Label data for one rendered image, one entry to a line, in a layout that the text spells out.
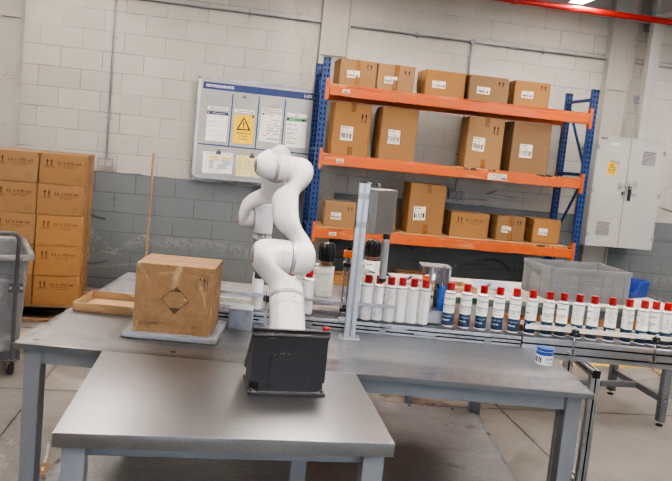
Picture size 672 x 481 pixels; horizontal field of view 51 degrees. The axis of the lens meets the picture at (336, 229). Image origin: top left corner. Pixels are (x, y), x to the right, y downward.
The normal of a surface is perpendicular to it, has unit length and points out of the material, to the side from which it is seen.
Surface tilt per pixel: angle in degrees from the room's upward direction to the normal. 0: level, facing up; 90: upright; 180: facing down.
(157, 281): 90
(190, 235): 90
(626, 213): 90
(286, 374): 90
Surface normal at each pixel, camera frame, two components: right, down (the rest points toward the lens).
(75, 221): 0.27, 0.12
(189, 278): 0.04, 0.11
